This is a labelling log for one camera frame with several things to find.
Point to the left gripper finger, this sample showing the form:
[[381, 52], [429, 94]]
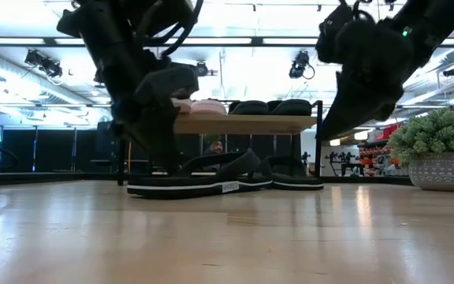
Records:
[[160, 138]]

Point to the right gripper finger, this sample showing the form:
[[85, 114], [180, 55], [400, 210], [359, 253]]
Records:
[[361, 106]]

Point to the black flip-flop white label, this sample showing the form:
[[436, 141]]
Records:
[[195, 189]]

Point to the black slide sandal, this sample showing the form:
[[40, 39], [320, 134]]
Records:
[[292, 107], [250, 108]]

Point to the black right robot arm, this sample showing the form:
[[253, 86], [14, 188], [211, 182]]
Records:
[[440, 19]]

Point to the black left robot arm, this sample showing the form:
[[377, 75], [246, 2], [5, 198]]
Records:
[[105, 31]]

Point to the black metal wooden shelf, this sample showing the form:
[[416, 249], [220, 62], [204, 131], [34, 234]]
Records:
[[243, 124]]

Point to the black ceiling spotlight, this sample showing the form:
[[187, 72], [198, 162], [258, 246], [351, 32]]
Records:
[[452, 71], [202, 69], [34, 57], [53, 68], [300, 63]]

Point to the red storage rack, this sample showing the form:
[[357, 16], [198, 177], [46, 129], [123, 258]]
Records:
[[373, 158]]

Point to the person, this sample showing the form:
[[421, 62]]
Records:
[[215, 148]]

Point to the black tripod stand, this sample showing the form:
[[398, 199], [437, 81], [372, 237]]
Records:
[[305, 159]]

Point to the green plant in patterned pot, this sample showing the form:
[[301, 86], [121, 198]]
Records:
[[436, 134]]

